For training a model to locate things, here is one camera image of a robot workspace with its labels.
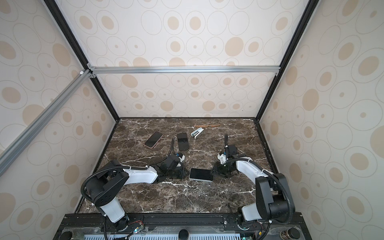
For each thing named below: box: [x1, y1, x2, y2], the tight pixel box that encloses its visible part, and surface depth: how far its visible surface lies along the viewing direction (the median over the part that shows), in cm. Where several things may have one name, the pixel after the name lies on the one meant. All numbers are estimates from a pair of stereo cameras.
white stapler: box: [191, 127, 205, 139], surface depth 111 cm
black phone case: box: [177, 132, 190, 151], surface depth 107 cm
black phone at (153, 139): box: [144, 131, 163, 148], surface depth 108 cm
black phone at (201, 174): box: [189, 168, 214, 181], surface depth 91 cm
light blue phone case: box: [189, 167, 215, 183], surface depth 90 cm
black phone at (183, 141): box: [177, 132, 190, 151], surface depth 107 cm
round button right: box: [280, 227, 300, 240], surface depth 66 cm
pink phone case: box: [143, 131, 164, 149], surface depth 108 cm
